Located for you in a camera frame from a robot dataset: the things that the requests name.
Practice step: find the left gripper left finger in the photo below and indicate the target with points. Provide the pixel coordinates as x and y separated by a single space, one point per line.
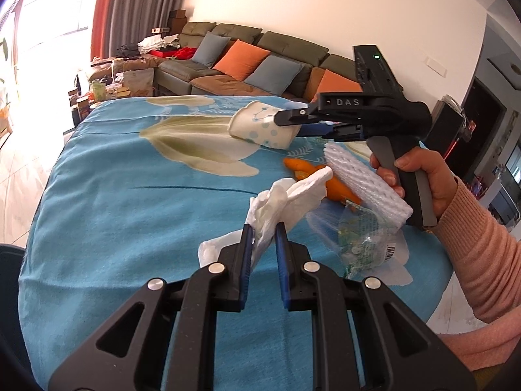
164 335

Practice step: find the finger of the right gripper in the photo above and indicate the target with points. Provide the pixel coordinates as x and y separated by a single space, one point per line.
300 116
337 131

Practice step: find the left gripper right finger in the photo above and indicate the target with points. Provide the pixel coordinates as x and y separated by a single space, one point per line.
364 336

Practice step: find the white foam fruit net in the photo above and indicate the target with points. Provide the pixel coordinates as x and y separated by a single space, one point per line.
366 184

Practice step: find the clear green plastic wrapper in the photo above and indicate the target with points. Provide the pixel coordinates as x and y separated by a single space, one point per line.
366 243

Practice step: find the white tissue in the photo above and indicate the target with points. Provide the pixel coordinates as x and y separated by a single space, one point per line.
286 201

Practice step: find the right pink sleeve forearm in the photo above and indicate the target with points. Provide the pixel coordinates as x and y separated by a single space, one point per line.
486 260

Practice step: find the right hand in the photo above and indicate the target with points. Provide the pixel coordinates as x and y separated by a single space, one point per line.
442 182

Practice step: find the orange cushion near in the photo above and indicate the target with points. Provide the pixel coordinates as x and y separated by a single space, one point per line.
333 82

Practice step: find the orange cushion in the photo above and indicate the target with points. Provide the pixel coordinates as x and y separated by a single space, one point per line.
333 82
241 60

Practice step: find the grey blue cushion near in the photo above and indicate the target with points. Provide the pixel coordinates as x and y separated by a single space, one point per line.
274 74

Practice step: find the grey blue cushion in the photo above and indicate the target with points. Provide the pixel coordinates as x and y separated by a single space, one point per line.
274 74
210 49

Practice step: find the orange cushion middle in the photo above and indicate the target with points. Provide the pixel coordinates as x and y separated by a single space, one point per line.
241 60

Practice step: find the green brown sectional sofa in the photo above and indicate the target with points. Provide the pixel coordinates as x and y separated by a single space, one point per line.
179 75

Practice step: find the grey blue cushion far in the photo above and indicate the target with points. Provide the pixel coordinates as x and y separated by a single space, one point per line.
210 49

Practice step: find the blue floral tablecloth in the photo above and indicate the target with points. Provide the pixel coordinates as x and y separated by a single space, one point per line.
137 188

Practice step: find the cluttered coffee table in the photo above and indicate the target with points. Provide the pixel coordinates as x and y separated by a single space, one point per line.
112 78

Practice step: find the orange and grey curtain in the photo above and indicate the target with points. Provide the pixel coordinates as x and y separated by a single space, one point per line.
119 22

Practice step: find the black camera box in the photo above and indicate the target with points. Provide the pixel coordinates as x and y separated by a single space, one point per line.
450 125

